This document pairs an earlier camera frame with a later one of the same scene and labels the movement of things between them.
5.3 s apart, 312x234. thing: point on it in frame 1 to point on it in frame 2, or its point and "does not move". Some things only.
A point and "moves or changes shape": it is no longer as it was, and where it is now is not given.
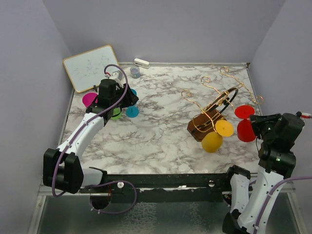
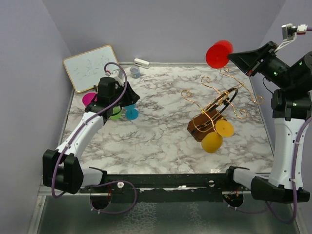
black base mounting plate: (162, 187) does not move
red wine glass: (245, 132) to (217, 55)
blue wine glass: (132, 111) moves or changes shape
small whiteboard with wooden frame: (87, 69) does not move
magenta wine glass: (87, 98) does not move
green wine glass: (116, 111) does not move
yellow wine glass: (212, 142) does not move
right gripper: (257, 120) to (250, 61)
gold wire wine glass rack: (215, 108) does not move
